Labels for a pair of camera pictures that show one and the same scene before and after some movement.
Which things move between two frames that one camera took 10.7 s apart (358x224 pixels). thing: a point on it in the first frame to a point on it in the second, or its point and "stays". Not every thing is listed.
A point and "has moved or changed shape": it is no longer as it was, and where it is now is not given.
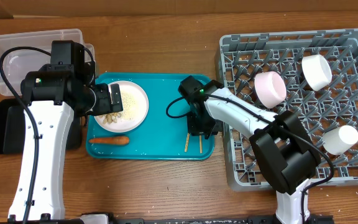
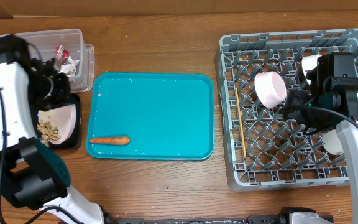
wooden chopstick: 186,144 to 240,121
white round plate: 135,104 has moved or changed shape
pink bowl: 270,88 stays
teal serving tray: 160,137 stays
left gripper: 105,105 to 61,97
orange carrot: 113,140 stays
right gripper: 194,127 to 296,116
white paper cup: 339,140 stays
